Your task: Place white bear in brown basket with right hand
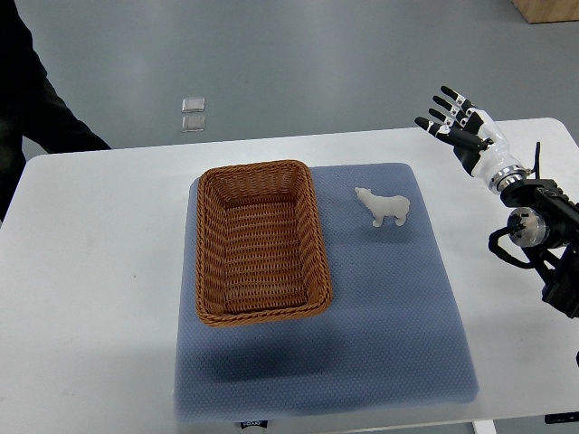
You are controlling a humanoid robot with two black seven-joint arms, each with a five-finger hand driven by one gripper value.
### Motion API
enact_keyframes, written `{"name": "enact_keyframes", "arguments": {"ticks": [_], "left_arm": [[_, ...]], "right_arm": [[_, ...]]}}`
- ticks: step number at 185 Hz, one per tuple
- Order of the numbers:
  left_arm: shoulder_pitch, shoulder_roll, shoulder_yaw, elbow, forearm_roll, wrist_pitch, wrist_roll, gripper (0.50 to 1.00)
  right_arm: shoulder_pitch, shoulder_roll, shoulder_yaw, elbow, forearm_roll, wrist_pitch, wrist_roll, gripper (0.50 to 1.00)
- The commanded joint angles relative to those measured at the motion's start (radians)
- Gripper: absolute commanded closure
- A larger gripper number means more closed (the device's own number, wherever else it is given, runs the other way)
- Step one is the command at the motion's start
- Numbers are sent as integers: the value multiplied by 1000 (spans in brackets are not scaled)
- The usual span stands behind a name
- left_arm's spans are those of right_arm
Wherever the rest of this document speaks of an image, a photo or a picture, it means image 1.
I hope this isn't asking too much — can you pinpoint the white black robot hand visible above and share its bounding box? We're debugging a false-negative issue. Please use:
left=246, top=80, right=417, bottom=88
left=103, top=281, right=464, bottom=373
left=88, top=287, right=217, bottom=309
left=414, top=86, right=526, bottom=194

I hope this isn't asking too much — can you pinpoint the white bear figurine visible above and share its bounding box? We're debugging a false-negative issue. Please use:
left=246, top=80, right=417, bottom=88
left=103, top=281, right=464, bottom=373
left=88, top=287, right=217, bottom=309
left=354, top=187, right=410, bottom=228

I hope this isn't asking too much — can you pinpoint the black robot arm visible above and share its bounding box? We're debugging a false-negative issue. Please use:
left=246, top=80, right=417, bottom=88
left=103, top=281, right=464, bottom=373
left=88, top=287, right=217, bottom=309
left=488, top=168, right=578, bottom=318

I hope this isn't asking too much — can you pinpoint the brown wicker basket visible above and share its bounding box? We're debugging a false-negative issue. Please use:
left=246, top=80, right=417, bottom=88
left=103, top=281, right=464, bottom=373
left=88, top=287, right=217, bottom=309
left=195, top=160, right=333, bottom=327

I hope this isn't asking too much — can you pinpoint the wooden box corner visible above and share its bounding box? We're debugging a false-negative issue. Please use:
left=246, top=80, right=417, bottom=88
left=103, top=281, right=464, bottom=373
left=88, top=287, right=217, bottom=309
left=512, top=0, right=579, bottom=24

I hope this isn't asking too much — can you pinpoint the blue grey mat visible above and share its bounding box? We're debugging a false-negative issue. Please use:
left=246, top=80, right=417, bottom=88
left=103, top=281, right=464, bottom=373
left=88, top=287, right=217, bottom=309
left=175, top=161, right=479, bottom=424

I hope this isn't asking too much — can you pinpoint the upper floor metal plate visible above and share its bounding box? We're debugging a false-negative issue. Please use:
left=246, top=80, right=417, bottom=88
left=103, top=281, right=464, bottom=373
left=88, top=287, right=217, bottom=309
left=181, top=97, right=205, bottom=113

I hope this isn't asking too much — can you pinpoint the black table control panel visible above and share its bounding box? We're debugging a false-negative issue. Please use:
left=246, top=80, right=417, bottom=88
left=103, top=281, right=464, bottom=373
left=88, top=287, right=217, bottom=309
left=544, top=412, right=579, bottom=425

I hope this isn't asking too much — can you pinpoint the table label plate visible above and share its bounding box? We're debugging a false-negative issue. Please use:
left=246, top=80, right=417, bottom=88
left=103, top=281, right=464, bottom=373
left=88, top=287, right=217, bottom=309
left=240, top=420, right=268, bottom=432

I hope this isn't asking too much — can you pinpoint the person in dark clothes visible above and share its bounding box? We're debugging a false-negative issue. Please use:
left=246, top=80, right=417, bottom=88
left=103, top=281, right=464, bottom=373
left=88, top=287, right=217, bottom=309
left=1, top=1, right=110, bottom=218

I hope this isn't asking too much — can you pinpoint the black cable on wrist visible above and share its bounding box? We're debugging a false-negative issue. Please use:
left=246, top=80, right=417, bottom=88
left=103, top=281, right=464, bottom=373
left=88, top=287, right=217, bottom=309
left=524, top=141, right=543, bottom=181

